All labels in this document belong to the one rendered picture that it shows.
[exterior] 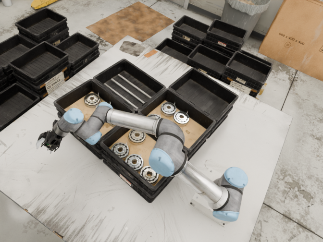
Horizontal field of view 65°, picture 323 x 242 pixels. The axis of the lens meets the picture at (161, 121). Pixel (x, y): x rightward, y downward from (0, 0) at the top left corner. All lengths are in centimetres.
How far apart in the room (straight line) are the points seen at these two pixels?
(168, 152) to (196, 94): 89
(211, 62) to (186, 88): 108
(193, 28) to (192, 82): 151
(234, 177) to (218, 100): 72
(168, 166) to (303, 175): 207
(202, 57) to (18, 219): 230
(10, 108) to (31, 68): 40
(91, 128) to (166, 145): 38
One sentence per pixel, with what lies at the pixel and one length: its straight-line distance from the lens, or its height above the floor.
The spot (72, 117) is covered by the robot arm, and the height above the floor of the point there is 121.
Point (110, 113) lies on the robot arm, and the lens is 124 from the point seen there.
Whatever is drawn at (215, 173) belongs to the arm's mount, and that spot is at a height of 80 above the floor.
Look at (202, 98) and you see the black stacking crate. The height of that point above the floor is 83.
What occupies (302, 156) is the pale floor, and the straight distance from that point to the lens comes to 304.
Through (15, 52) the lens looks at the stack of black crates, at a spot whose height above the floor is 38.
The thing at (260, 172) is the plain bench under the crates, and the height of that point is 70.
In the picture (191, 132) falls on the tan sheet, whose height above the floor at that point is 83.
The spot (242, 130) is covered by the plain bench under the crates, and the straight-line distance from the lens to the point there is 193.
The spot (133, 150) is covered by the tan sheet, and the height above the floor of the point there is 83.
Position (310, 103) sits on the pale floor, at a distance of 363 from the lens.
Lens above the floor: 213
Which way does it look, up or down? 53 degrees down
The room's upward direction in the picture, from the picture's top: 12 degrees clockwise
